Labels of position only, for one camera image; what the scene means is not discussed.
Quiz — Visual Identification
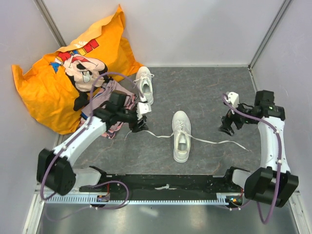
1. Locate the white sneaker with laces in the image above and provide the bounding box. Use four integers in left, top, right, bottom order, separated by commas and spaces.
124, 110, 251, 163

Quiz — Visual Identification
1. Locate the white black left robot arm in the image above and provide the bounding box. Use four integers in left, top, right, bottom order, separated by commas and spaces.
37, 91, 151, 195

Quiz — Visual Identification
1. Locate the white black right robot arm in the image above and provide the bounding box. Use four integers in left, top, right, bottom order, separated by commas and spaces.
219, 90, 299, 207

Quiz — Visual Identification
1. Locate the pink patterned cloth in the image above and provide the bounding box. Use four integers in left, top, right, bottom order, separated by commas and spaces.
77, 80, 137, 141

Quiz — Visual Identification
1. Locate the white tied sneaker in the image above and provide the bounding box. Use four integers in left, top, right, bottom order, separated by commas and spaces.
134, 66, 154, 105

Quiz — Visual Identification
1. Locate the white tape scrap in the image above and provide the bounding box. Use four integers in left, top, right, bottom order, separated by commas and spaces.
155, 184, 176, 191

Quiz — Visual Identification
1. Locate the orange cartoon print bag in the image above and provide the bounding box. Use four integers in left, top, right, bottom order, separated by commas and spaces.
12, 8, 141, 135

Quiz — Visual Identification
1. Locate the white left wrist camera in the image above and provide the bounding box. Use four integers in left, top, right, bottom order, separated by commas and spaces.
136, 101, 152, 120

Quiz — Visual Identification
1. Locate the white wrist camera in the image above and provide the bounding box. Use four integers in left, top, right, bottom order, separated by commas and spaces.
136, 101, 152, 120
225, 92, 239, 108

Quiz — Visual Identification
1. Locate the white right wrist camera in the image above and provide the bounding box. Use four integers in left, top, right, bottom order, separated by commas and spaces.
225, 92, 239, 108

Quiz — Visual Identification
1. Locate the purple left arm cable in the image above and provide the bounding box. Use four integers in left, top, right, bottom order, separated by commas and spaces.
40, 72, 147, 221

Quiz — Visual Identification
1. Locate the slotted aluminium cable duct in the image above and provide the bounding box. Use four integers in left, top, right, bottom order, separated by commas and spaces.
46, 193, 242, 205

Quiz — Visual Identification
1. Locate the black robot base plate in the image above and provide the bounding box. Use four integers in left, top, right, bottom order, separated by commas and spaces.
79, 173, 243, 201

